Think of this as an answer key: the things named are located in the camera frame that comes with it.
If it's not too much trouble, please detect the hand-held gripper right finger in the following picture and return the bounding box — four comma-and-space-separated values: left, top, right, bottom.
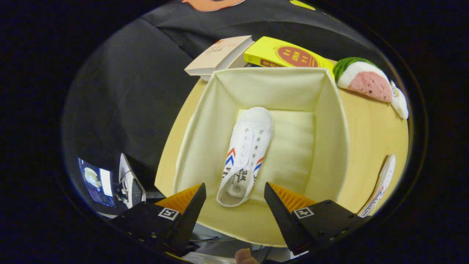
264, 182, 370, 256

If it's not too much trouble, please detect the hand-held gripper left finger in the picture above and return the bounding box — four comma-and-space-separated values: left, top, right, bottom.
110, 183, 206, 257

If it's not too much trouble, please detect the cream fabric storage box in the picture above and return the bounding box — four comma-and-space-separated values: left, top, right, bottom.
172, 67, 350, 247

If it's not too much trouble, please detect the white canvas shoe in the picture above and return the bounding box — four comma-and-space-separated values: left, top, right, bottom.
358, 154, 396, 218
217, 107, 274, 207

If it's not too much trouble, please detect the white keyboard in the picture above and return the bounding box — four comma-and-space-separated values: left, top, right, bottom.
118, 153, 147, 209

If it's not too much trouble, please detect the computer monitor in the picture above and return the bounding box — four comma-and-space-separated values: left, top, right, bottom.
78, 158, 117, 208

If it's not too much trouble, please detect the watermelon slice plush toy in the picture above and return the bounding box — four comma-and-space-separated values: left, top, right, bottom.
333, 57, 393, 103

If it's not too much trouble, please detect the small white plush toy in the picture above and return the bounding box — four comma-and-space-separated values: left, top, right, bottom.
389, 81, 409, 120

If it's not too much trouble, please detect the beige book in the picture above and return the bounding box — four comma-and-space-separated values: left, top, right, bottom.
184, 35, 254, 81

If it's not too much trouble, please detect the yellow book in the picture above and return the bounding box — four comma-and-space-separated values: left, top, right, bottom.
244, 36, 336, 74

